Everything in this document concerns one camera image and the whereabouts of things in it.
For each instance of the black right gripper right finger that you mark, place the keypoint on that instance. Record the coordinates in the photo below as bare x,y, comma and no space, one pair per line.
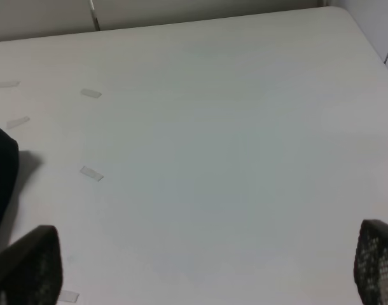
371,262

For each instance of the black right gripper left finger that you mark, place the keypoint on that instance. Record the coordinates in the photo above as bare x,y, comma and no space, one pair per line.
31,268

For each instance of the black short sleeve t-shirt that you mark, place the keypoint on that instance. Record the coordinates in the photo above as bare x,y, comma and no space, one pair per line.
9,164

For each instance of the clear tape piece lower right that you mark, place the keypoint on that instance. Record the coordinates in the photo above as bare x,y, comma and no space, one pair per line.
68,296

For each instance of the clear tape piece inner top-right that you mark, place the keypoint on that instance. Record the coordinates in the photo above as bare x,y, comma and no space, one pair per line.
17,122

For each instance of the clear tape piece upper centre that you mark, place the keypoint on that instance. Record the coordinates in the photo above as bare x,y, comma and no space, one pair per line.
9,84

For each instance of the clear tape piece upper right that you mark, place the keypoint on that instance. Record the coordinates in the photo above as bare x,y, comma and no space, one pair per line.
90,93

